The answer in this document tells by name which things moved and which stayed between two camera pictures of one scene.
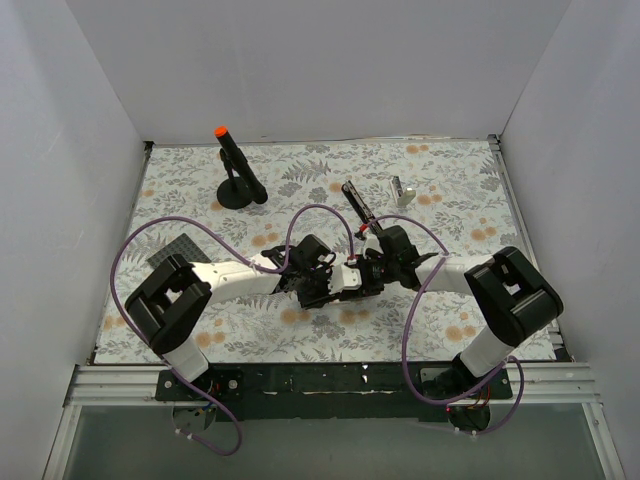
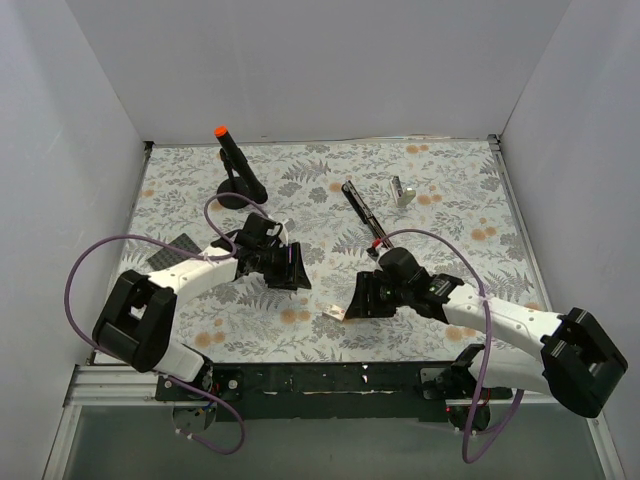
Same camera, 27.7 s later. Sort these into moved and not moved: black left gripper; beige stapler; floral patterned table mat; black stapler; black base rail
Moved: black left gripper
Not moved: floral patterned table mat; beige stapler; black base rail; black stapler
